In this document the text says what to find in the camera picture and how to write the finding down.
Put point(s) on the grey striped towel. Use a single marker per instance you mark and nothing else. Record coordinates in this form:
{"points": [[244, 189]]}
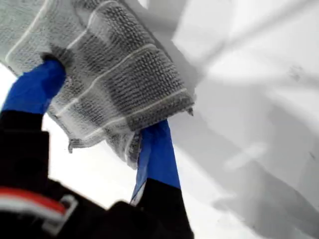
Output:
{"points": [[124, 74]]}

